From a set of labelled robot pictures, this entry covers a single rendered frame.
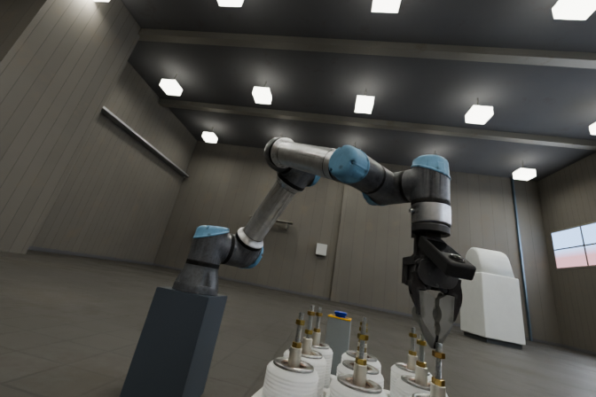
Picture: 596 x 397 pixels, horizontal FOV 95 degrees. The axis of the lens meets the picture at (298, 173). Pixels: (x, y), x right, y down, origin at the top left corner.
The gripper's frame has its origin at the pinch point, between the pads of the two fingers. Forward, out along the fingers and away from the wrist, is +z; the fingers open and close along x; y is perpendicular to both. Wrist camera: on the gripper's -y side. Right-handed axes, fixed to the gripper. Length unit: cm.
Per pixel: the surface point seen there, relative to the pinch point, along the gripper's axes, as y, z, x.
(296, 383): 1.5, 10.4, 22.2
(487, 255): 504, -117, -346
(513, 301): 492, -39, -381
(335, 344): 41.3, 10.2, 9.9
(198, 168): 1033, -368, 504
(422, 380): 10.7, 8.3, -2.6
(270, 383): 3.1, 11.6, 26.6
